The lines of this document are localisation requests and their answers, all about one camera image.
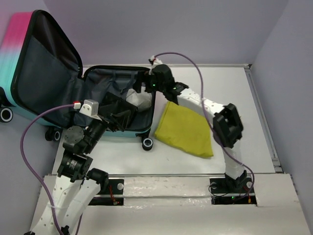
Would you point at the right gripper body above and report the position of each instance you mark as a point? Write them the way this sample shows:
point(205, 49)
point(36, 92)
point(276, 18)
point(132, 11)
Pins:
point(143, 81)

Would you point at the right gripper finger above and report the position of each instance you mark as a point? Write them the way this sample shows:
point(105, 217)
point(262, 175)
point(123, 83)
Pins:
point(141, 81)
point(150, 87)

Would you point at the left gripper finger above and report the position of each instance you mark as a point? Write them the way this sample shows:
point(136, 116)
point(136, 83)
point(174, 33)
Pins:
point(121, 120)
point(110, 104)

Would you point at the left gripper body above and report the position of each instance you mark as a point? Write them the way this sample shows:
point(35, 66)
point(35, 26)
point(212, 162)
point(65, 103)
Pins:
point(109, 117)

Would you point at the yellow cloth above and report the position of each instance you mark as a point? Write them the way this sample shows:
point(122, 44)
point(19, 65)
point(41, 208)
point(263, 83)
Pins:
point(185, 130)

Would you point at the pink and teal suitcase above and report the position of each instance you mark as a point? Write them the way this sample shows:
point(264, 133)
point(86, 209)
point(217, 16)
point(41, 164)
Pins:
point(40, 69)

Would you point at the black pouch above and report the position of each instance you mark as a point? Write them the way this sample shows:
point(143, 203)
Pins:
point(123, 106)

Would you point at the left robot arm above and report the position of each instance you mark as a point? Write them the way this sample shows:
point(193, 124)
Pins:
point(76, 183)

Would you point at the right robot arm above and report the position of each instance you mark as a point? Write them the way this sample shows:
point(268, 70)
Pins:
point(223, 120)

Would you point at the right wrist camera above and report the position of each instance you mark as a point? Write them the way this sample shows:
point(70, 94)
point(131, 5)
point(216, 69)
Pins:
point(154, 62)

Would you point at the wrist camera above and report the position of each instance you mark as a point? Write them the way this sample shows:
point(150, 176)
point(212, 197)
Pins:
point(154, 62)
point(89, 108)

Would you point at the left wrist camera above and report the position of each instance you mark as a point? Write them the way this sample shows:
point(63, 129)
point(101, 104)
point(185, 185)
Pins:
point(89, 108)

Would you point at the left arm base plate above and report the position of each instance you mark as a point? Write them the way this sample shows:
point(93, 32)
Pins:
point(111, 195)

